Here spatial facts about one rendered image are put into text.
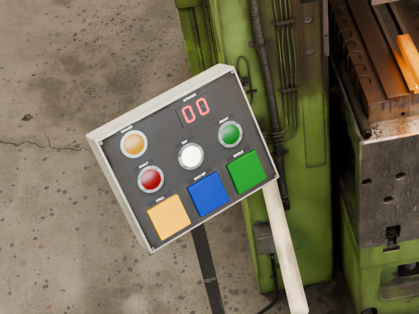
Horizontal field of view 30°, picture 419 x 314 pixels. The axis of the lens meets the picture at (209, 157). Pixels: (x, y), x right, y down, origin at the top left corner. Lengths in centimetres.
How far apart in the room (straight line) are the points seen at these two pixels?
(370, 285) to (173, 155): 98
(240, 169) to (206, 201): 10
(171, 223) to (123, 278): 118
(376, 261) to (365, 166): 44
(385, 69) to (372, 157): 22
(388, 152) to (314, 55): 30
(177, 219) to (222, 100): 27
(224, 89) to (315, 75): 37
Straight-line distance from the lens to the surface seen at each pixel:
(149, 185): 164
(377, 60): 198
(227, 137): 168
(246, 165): 171
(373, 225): 215
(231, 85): 167
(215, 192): 169
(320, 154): 219
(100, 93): 349
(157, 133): 162
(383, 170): 198
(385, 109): 191
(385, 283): 252
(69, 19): 394
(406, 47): 194
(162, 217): 166
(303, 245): 251
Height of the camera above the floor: 232
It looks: 48 degrees down
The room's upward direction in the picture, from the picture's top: 11 degrees counter-clockwise
